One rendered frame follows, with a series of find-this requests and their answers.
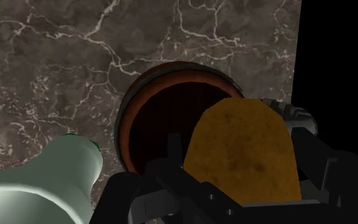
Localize pale green bottle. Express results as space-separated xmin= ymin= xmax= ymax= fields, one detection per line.
xmin=0 ymin=132 xmax=104 ymax=224

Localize brown bowl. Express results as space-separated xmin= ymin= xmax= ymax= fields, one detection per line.
xmin=114 ymin=60 xmax=245 ymax=176

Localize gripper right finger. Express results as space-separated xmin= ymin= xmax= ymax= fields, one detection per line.
xmin=260 ymin=97 xmax=358 ymax=215

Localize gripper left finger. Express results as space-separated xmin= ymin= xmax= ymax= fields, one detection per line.
xmin=89 ymin=132 xmax=245 ymax=224

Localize brown potato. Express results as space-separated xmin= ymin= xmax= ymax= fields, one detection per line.
xmin=182 ymin=97 xmax=302 ymax=206

